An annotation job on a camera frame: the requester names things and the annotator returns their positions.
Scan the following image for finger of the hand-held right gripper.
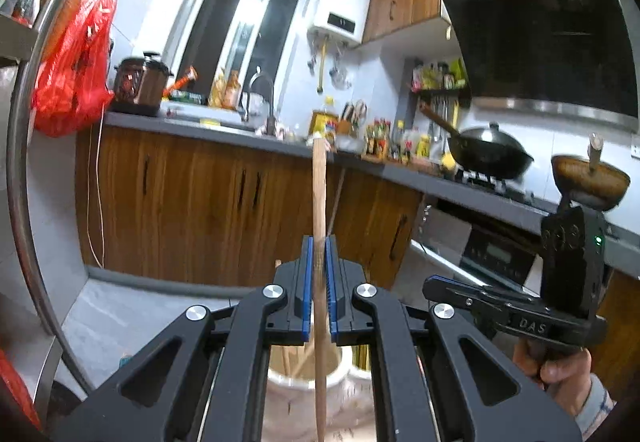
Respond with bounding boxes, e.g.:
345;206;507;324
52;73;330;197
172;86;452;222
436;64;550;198
422;273;542;323

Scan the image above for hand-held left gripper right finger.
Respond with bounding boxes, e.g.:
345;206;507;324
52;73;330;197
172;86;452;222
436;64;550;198
325;233;584;442

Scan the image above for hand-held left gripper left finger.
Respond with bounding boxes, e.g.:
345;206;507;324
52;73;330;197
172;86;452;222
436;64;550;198
52;235;315;442

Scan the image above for white floral ceramic utensil holder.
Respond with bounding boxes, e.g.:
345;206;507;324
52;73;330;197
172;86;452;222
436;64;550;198
267;343;374;442

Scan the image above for person's right forearm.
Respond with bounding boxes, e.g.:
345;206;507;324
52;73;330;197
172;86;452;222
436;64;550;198
574;373;618;436

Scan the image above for person's right hand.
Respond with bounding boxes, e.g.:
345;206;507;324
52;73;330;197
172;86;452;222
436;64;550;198
513;338;594;406

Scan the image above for black built-in oven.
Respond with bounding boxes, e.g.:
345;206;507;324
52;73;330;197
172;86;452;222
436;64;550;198
459;216;547;289

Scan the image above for brown wooden-lidded pan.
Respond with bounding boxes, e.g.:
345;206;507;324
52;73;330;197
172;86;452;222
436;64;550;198
550;133;632;213

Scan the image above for gas stove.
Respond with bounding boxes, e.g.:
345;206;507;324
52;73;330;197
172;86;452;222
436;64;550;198
451;167;552;213

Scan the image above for wooden base cabinets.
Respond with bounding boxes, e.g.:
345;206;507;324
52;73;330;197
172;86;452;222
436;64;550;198
74;123;427;289

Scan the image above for black wok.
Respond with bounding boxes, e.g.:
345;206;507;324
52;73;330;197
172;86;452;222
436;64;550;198
419;102;536;181

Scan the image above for knife block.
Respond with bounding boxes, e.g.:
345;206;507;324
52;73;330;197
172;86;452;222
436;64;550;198
336;100;369;153

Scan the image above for row of seasoning bottles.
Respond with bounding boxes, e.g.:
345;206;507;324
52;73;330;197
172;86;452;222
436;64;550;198
362;116;447;163

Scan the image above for cooking oil bottle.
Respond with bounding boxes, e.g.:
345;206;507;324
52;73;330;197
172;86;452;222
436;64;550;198
309;96;339;149

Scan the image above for metal sink faucet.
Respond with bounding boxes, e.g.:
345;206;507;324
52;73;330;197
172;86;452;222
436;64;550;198
239;66;279;137

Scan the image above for yellow gas pipe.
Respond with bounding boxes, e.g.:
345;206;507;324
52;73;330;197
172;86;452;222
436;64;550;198
316;40;329;93

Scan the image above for black range hood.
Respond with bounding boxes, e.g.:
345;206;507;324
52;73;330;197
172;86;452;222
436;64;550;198
438;0;640;131

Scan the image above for orange snack packet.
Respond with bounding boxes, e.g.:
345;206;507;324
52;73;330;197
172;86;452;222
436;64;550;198
161;66;199;98

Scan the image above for brown pressure cooker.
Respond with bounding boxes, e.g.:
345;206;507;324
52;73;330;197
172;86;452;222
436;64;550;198
110;50;174;117

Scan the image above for white water heater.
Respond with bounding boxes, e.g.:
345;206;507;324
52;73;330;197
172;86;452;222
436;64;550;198
306;0;374;49

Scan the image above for hanging red plastic bag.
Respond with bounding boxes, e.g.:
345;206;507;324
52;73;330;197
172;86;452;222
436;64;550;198
30;0;119;139

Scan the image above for wall spice rack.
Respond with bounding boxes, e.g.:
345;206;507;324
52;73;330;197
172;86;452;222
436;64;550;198
409;56;472;108

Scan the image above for thin beige cord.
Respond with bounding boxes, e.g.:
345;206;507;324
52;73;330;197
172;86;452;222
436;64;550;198
87;116;107;269

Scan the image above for curved metal rail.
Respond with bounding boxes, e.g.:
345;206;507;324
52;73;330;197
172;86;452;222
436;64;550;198
9;0;118;395

